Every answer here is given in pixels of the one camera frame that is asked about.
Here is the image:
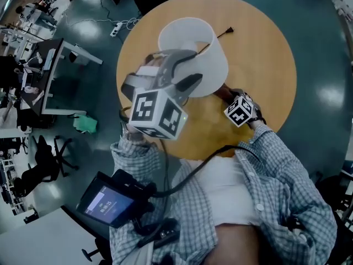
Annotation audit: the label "black screen device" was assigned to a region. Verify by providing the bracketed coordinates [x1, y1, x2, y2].
[76, 169, 155, 229]

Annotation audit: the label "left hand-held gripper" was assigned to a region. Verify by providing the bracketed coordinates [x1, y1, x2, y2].
[120, 49, 204, 141]

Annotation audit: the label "white power strip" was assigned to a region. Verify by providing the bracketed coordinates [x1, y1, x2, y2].
[109, 22, 123, 38]

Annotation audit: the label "plain white table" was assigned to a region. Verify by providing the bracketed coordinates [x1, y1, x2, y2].
[0, 208, 111, 265]

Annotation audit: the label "thick black gripper cable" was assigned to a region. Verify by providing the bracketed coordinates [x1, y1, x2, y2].
[153, 145, 261, 198]

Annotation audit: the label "white storage shelf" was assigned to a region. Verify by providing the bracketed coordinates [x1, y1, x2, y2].
[0, 158, 25, 215]

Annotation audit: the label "person's left forearm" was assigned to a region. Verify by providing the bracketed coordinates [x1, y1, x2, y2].
[110, 121, 166, 182]

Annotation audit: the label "person's right forearm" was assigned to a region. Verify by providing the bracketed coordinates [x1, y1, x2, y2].
[247, 119, 301, 182]

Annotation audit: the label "green plastic bag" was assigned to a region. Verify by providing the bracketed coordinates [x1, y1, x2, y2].
[72, 114, 98, 134]

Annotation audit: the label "black office chair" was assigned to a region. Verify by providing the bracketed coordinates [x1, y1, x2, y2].
[13, 135, 79, 197]
[314, 172, 353, 218]

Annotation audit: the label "black lamp power cable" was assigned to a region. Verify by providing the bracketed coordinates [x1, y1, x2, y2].
[196, 26, 234, 56]

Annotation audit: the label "white floor cable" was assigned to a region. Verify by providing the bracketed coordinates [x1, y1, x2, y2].
[62, 11, 141, 29]

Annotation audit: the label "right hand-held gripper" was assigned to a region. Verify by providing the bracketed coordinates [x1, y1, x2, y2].
[223, 92, 265, 128]

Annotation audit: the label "black top desk white frame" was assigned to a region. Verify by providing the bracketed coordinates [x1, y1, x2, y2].
[19, 38, 104, 116]

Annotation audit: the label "person's plaid shirt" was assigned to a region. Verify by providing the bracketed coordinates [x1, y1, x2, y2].
[109, 121, 339, 265]

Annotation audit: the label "black waist-mounted controller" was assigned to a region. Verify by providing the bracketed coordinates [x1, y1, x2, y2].
[135, 218, 181, 250]

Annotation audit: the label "person's white undershirt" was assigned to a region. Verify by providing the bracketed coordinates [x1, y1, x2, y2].
[197, 157, 261, 227]

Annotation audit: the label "person's dark trousers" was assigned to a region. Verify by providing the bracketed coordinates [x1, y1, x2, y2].
[213, 222, 279, 265]

